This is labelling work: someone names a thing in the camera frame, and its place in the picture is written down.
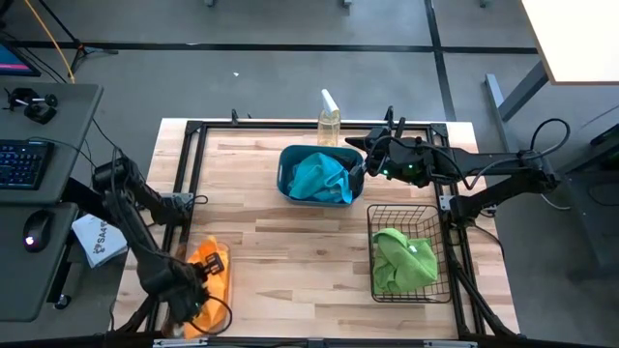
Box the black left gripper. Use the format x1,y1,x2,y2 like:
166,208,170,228
162,265,210,324

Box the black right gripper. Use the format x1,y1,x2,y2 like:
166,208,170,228
344,128,439,194

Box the clear spray bottle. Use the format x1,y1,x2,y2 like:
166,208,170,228
317,88,342,148

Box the clear plastic bin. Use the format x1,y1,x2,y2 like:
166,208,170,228
162,240,233,337

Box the teal plastic basket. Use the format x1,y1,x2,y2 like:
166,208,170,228
276,143,365,208

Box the white printed paper bag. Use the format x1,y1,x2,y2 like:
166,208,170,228
71,214,132,270

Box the grey table leg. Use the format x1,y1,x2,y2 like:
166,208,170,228
485,60,550,166

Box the black computer mouse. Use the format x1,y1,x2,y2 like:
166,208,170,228
22,210,54,253

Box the dark grey desk top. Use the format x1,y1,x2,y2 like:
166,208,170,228
0,81,104,207
0,201,81,323

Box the black backlit keyboard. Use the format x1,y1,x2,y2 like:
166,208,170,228
0,138,56,190

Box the black equipment stand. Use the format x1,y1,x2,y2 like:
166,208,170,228
565,120,619,270

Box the white table top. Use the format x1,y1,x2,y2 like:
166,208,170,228
519,0,619,87

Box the black tripod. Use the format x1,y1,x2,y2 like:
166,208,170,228
36,0,120,73

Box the computer monitor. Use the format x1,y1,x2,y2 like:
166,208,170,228
0,41,43,78

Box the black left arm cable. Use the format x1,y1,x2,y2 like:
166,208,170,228
188,294,234,337

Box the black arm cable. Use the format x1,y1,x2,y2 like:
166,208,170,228
463,118,572,189
188,294,234,337

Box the silver metal bracket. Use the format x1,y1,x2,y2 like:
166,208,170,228
423,339,480,348
152,336,209,348

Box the black wire basket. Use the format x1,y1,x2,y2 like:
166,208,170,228
366,203,454,305

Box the black aluminium table frame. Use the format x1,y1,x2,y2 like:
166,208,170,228
108,118,521,348

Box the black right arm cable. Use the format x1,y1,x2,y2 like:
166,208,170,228
463,118,572,189

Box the black camera clamp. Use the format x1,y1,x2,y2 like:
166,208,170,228
4,87,59,126

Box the yellow cable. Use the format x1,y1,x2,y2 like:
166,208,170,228
21,0,76,84

